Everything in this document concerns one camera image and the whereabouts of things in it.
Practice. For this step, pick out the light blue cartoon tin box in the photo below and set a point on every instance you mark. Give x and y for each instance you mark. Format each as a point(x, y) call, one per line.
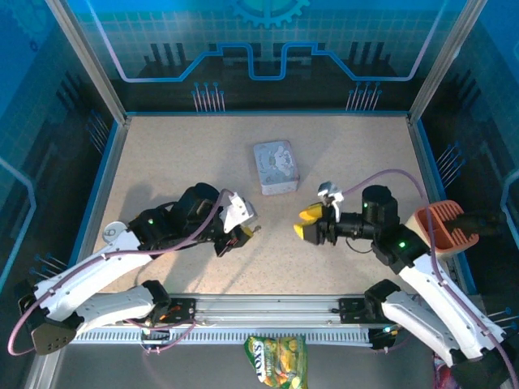
point(276, 166)

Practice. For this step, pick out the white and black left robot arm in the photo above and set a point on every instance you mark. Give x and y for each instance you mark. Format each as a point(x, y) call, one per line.
point(101, 259)

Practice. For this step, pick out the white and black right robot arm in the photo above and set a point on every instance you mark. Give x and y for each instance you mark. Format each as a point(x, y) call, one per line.
point(425, 283)

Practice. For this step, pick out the orange and cream utensil holder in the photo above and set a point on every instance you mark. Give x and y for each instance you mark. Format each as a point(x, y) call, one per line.
point(444, 210)

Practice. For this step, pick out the white and orange can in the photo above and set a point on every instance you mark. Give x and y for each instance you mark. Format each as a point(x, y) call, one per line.
point(113, 232)

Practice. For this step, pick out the green yellow snack bag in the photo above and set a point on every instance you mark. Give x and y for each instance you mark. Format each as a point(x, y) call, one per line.
point(280, 360)

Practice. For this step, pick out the purple snack bag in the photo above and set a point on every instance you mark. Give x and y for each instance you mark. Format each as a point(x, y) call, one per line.
point(442, 374)

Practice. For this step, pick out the aluminium table side rail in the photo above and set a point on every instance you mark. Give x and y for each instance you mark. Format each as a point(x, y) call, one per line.
point(425, 162)
point(101, 194)

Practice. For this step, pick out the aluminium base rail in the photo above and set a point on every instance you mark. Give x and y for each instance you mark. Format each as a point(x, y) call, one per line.
point(267, 310)

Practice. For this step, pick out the aluminium frame post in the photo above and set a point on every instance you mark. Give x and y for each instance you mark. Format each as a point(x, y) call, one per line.
point(447, 61)
point(87, 61)

